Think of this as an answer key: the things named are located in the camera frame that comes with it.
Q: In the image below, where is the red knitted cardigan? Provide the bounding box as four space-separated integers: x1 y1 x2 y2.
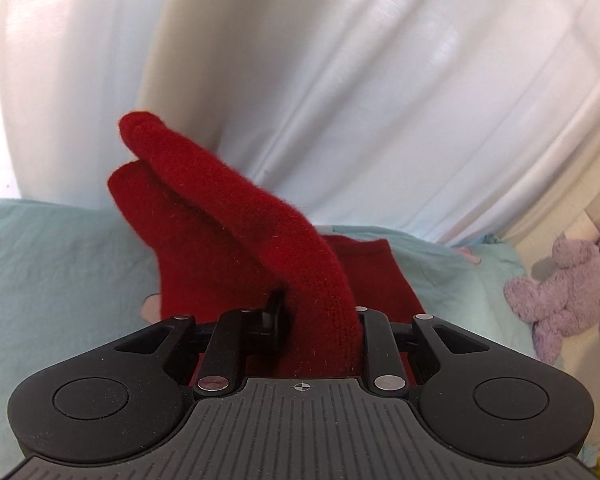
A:
108 112 422 378

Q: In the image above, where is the purple plush toy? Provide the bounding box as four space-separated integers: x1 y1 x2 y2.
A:
504 238 600 364

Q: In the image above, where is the teal mushroom print bedsheet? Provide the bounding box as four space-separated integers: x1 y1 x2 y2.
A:
0 200 533 477

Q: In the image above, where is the white sheer curtain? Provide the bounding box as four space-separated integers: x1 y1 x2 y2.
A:
0 0 600 244

